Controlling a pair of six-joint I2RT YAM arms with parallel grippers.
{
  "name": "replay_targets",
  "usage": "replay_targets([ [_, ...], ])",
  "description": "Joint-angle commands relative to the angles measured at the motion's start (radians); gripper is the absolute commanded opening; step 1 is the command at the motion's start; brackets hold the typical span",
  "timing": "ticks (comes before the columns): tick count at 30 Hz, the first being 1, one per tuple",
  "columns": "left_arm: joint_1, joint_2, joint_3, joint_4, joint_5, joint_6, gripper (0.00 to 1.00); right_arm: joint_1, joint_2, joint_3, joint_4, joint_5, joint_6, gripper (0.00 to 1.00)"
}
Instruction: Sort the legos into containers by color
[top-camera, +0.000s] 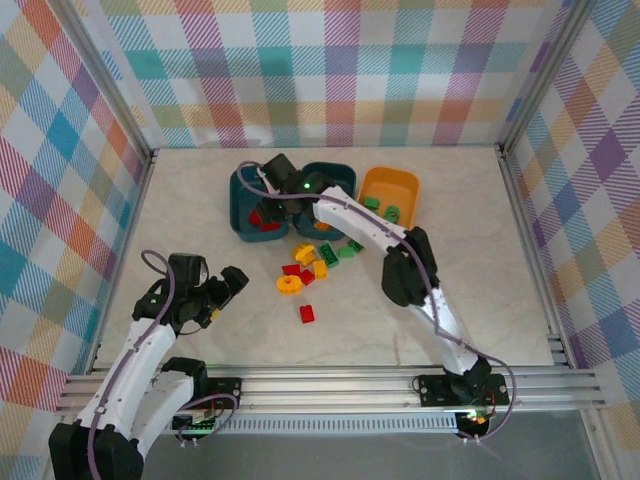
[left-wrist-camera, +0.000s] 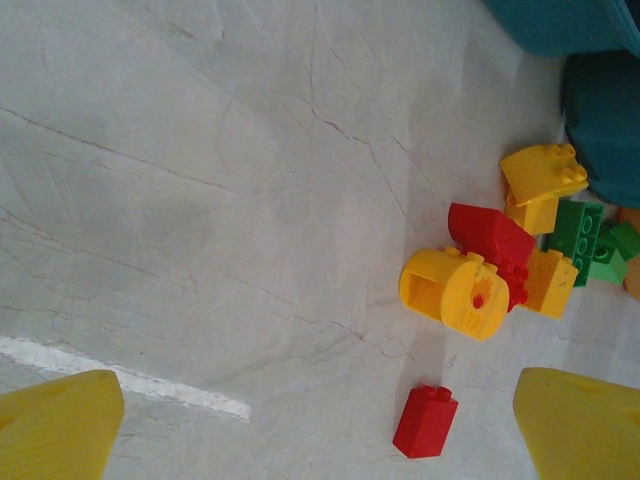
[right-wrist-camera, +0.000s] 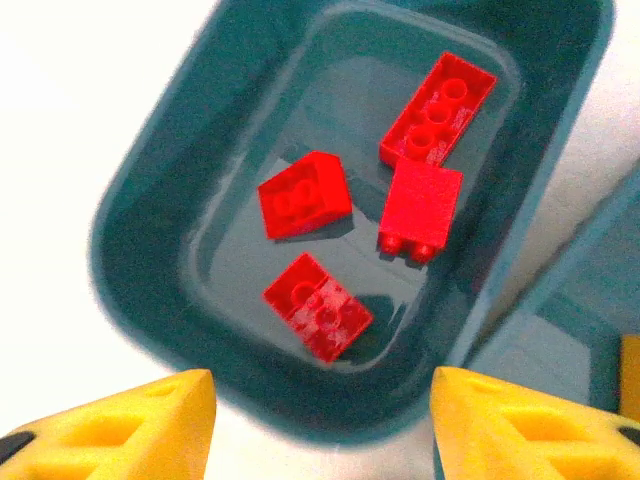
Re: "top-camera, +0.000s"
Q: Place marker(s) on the orange plastic container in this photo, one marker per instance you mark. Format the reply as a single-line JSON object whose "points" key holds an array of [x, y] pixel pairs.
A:
{"points": [[390, 182]]}

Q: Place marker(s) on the wide aluminium base rail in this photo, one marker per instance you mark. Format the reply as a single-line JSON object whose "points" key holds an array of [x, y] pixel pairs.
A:
{"points": [[325, 390]]}

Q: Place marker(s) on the teal plastic container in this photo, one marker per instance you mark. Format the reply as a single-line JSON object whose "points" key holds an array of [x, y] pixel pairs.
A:
{"points": [[239, 210], [340, 172]]}

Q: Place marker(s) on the aluminium frame post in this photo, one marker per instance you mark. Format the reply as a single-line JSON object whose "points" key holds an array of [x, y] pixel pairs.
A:
{"points": [[107, 85], [547, 75]]}

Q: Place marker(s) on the yellow lego brick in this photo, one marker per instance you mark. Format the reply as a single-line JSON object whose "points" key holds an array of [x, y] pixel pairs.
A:
{"points": [[320, 269], [322, 226]]}

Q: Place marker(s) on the long green lego brick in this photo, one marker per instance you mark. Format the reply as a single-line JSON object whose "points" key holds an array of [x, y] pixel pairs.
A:
{"points": [[328, 253]]}

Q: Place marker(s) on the yellow arch lego piece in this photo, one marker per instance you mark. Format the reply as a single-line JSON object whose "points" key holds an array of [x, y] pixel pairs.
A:
{"points": [[302, 251]]}

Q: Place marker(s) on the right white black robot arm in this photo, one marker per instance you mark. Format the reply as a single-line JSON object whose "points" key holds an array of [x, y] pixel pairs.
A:
{"points": [[340, 220]]}

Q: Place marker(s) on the yellow round gear lego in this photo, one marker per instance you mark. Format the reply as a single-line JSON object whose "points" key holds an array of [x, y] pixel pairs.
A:
{"points": [[286, 287]]}

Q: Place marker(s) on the small circuit board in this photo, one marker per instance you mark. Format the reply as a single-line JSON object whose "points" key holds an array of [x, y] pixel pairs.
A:
{"points": [[472, 417], [197, 425]]}

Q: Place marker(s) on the aluminium side rail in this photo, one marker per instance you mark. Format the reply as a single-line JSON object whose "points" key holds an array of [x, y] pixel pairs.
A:
{"points": [[524, 225], [131, 235]]}

